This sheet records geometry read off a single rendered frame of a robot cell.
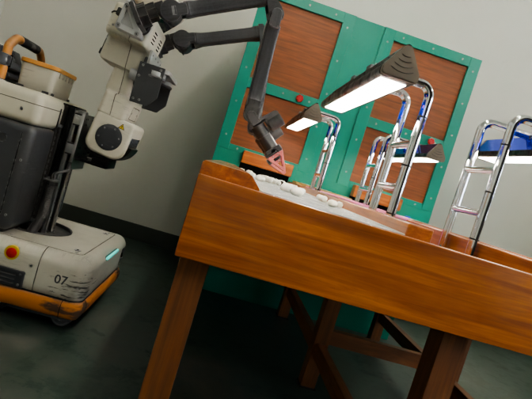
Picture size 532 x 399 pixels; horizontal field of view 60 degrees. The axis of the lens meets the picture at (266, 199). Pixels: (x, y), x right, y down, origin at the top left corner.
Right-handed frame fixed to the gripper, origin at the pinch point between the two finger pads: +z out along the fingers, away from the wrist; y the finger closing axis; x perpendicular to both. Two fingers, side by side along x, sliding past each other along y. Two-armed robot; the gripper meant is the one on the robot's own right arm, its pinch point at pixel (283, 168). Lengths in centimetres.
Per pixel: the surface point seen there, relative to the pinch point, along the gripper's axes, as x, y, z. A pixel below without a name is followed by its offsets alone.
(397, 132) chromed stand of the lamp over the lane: -28, -54, 5
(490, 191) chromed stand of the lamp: -37, -69, 29
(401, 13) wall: -154, 163, -41
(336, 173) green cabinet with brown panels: -34, 85, 25
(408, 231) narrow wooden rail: -5, -97, 17
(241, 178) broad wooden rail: 17, -97, -9
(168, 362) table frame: 49, -94, 15
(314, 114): -23.3, 5.6, -11.5
